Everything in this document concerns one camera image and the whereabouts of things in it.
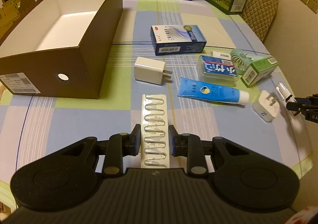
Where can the plaid tablecloth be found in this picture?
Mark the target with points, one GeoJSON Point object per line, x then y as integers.
{"type": "Point", "coordinates": [140, 87]}

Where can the mint handheld fan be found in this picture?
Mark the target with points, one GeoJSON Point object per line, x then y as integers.
{"type": "Point", "coordinates": [242, 60]}

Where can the clear blue label box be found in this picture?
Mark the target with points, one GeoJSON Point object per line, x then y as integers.
{"type": "Point", "coordinates": [217, 71]}

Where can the blue medicine box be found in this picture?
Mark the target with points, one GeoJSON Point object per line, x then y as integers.
{"type": "Point", "coordinates": [177, 39]}

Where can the silver pill blister pack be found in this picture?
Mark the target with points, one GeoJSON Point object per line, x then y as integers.
{"type": "Point", "coordinates": [155, 152]}

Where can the quilted beige chair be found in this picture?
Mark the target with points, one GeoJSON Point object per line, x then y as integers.
{"type": "Point", "coordinates": [259, 14]}

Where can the brown cardboard carton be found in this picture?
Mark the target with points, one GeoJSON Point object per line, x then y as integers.
{"type": "Point", "coordinates": [11, 10]}

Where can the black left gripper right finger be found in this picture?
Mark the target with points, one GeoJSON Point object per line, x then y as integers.
{"type": "Point", "coordinates": [189, 146]}

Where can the green white medicine box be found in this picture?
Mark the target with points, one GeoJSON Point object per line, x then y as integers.
{"type": "Point", "coordinates": [259, 70]}

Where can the white wall charger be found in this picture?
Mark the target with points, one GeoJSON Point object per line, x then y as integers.
{"type": "Point", "coordinates": [151, 71]}

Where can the blue toothpaste tube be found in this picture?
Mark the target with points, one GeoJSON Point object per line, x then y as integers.
{"type": "Point", "coordinates": [211, 92]}

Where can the white pill bottle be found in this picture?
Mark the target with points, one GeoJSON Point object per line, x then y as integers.
{"type": "Point", "coordinates": [221, 55]}

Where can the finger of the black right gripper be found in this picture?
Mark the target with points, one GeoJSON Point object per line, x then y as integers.
{"type": "Point", "coordinates": [295, 107]}
{"type": "Point", "coordinates": [313, 99]}

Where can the white plug adapter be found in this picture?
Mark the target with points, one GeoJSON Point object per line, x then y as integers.
{"type": "Point", "coordinates": [266, 105]}

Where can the brown cardboard shoe box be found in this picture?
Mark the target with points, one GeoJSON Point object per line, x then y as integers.
{"type": "Point", "coordinates": [60, 48]}

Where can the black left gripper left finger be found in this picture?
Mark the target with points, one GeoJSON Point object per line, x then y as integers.
{"type": "Point", "coordinates": [119, 146]}

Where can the small white clear bottle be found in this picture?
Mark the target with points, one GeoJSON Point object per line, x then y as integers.
{"type": "Point", "coordinates": [285, 94]}

